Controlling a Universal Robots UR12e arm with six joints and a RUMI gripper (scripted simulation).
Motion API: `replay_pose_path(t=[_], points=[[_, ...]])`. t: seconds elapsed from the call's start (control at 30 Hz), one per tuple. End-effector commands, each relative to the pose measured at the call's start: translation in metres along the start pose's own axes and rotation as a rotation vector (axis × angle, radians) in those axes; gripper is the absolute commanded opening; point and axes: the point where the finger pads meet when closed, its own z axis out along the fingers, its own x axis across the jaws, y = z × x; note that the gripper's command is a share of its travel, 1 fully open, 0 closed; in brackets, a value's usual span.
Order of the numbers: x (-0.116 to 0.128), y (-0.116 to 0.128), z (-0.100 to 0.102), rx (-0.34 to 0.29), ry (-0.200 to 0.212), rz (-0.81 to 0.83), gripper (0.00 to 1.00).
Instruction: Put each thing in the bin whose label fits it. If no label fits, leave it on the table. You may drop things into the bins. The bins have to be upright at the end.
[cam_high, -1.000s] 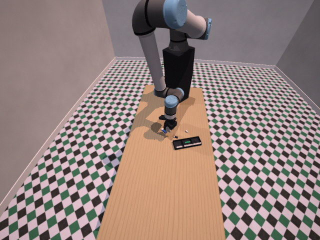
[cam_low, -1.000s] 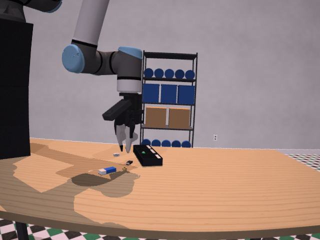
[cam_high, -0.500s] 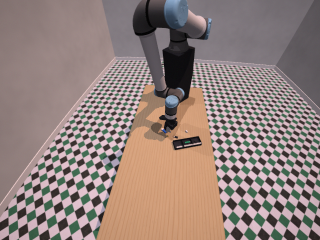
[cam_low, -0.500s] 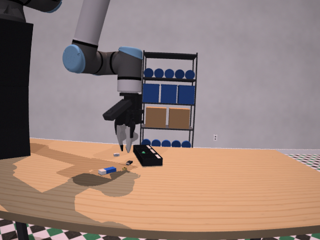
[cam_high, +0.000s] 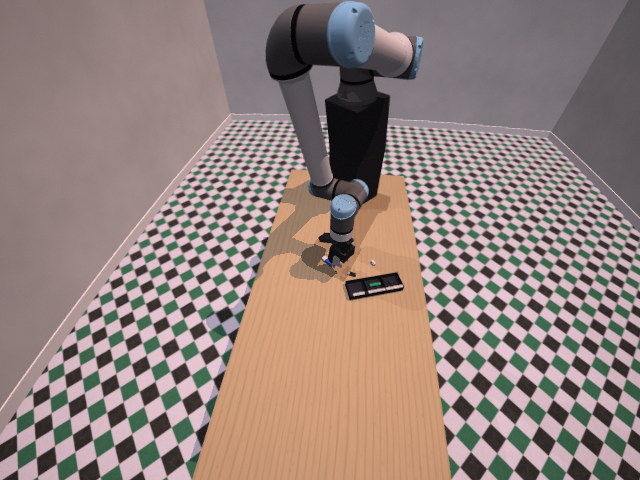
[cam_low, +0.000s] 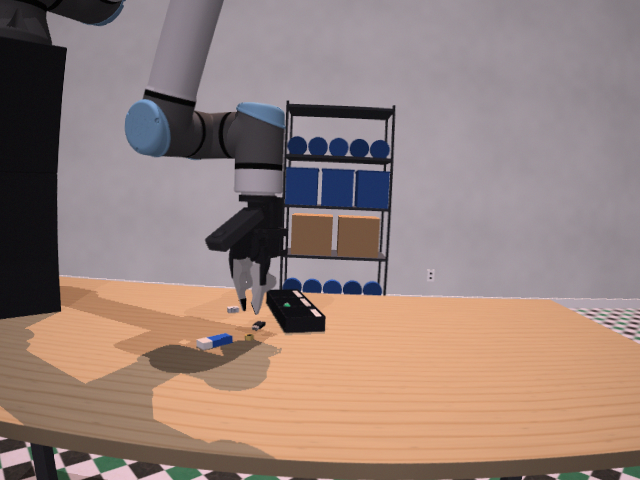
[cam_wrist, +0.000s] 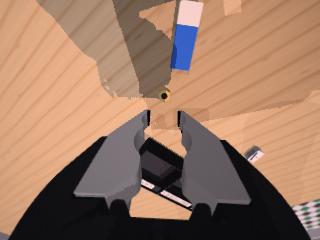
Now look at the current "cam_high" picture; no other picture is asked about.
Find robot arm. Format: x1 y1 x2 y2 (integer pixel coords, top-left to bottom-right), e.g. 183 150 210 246
266 1 423 244

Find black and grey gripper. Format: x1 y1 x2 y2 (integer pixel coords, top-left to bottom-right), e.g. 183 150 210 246
328 238 355 269

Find black rack of three labelled bins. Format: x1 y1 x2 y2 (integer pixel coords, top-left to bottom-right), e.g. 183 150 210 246
345 272 404 300

